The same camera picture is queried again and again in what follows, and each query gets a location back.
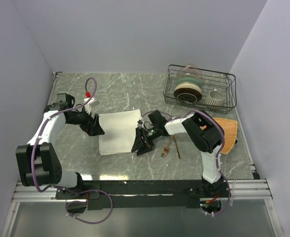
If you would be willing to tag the woven bamboo tray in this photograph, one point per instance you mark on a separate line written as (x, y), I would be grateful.
(230, 128)

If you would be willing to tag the aluminium frame rail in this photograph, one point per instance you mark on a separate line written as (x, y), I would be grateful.
(236, 189)

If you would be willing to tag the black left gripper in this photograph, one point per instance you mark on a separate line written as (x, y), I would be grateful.
(91, 126)

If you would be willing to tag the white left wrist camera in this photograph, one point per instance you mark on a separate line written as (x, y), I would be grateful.
(89, 103)

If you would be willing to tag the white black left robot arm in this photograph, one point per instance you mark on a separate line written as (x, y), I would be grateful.
(37, 160)

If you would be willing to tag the teal green plate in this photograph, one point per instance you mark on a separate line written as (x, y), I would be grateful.
(189, 80)

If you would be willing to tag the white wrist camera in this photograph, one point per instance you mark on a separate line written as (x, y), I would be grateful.
(89, 103)
(141, 124)

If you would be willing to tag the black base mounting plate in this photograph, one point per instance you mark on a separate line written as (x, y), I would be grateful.
(98, 194)

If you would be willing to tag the grey ribbed cup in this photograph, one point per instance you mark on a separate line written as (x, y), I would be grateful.
(214, 100)

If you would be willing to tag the dark brown glossy bowl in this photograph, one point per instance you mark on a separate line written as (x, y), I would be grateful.
(190, 95)

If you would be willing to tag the rose gold fork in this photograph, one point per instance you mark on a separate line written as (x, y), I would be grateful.
(167, 148)

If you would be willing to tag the rose gold spoon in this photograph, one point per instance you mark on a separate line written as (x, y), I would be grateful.
(176, 144)

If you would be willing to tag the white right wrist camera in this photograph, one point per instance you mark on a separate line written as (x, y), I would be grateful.
(141, 124)

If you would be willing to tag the white cloth napkin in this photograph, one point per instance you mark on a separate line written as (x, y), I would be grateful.
(120, 132)

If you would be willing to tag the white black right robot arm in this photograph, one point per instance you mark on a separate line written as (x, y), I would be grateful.
(205, 133)

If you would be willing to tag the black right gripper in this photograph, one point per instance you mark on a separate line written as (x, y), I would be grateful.
(139, 142)

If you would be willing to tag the cream white plate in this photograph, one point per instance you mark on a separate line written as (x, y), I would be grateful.
(188, 85)

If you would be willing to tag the dark wire dish rack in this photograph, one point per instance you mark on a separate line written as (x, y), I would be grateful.
(222, 82)

